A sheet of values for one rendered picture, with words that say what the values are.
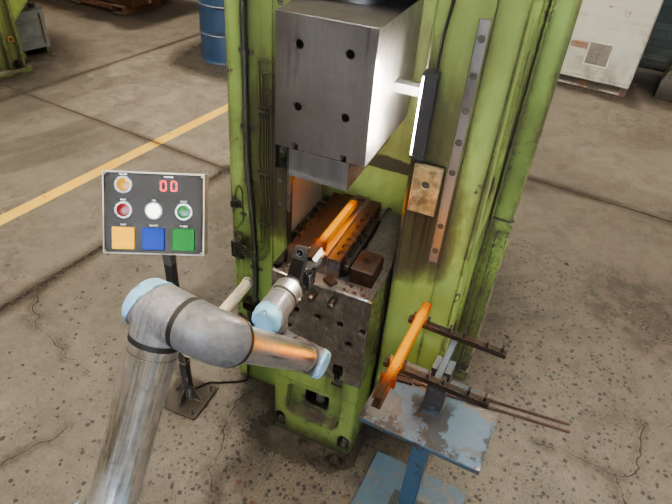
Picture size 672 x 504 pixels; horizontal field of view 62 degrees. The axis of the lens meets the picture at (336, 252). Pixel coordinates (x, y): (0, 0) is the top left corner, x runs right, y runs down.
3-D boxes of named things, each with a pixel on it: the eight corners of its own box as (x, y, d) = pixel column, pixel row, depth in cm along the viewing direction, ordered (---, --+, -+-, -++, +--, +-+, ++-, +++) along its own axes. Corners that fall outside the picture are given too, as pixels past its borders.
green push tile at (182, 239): (194, 251, 192) (194, 229, 191) (171, 250, 191) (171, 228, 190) (195, 250, 194) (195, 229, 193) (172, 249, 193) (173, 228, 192)
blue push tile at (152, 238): (164, 250, 191) (164, 228, 190) (141, 249, 191) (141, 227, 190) (165, 249, 193) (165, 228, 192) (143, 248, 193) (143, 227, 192)
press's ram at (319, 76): (391, 175, 164) (412, 34, 140) (274, 144, 175) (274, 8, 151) (429, 122, 196) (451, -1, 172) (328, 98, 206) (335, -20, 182)
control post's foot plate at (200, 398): (195, 422, 252) (193, 410, 246) (154, 405, 258) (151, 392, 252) (221, 387, 268) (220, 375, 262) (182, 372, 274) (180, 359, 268)
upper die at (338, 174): (346, 191, 174) (349, 164, 168) (288, 175, 179) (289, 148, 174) (389, 138, 205) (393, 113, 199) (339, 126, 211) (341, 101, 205)
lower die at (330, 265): (338, 279, 195) (340, 259, 190) (287, 262, 201) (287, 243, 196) (378, 219, 227) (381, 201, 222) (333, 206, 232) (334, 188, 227)
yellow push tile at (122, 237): (134, 249, 191) (134, 227, 190) (111, 248, 190) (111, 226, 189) (136, 248, 193) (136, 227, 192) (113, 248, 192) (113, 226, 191)
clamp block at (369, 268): (371, 289, 192) (373, 275, 188) (348, 282, 194) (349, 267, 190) (382, 269, 201) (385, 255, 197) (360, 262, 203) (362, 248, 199)
